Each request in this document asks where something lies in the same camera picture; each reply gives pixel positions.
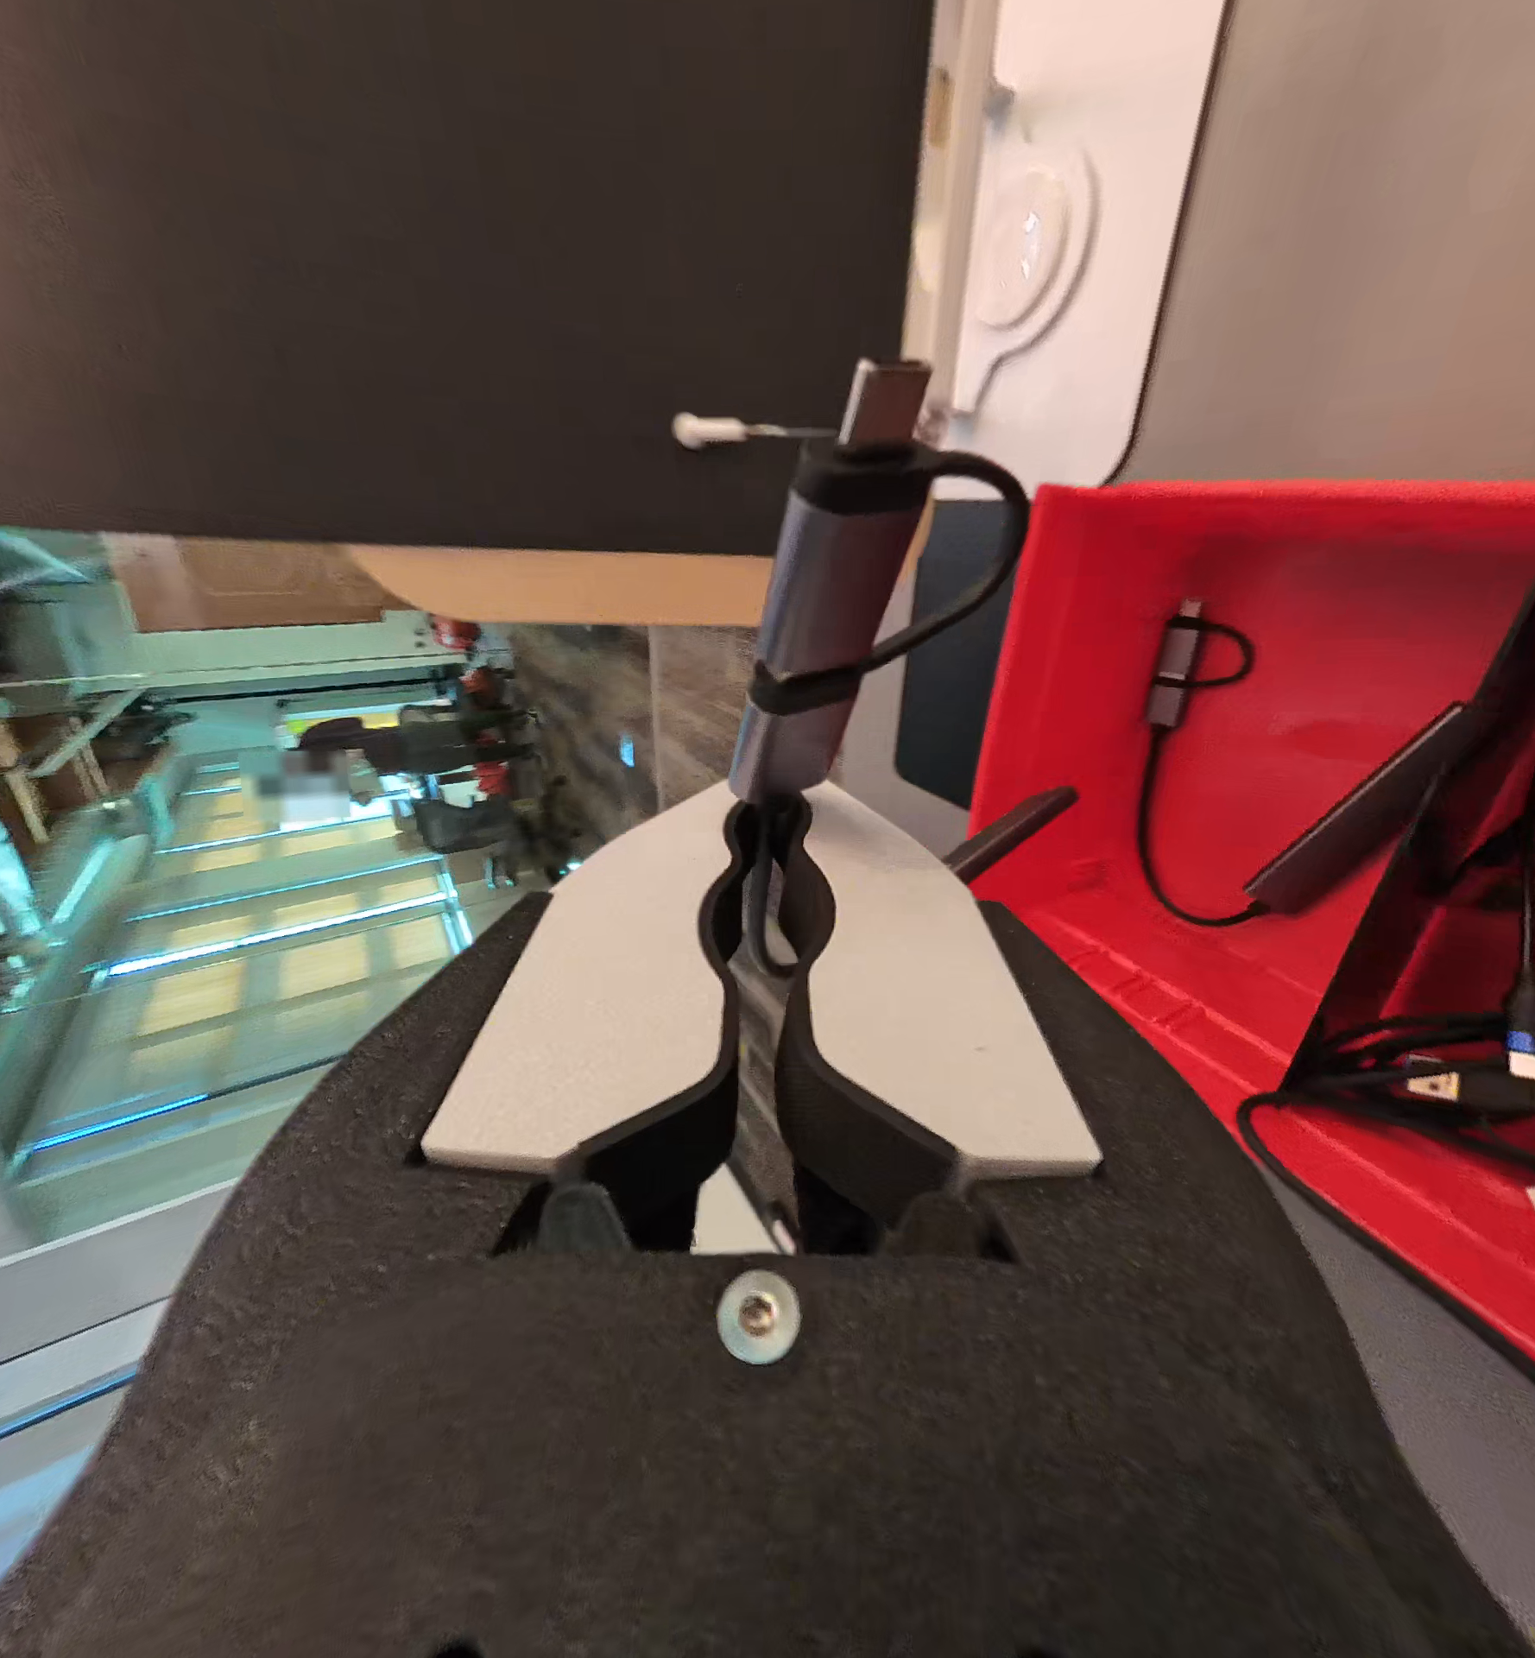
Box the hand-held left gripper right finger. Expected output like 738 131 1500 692
774 784 1106 1255

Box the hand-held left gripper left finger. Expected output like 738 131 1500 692
421 781 770 1255

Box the grey usb hub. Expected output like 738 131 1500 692
716 358 1081 1255
1133 594 1474 926

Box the red plastic bin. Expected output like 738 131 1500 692
969 478 1535 1412

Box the dark blue flat pad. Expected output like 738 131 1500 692
895 495 1019 811

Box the black bin divider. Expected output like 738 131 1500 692
1286 525 1535 1102

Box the black wooden backdrop board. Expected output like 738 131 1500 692
0 0 935 628

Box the bundle of black usb cables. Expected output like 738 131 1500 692
1233 727 1535 1230

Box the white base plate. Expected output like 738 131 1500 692
935 0 1237 494

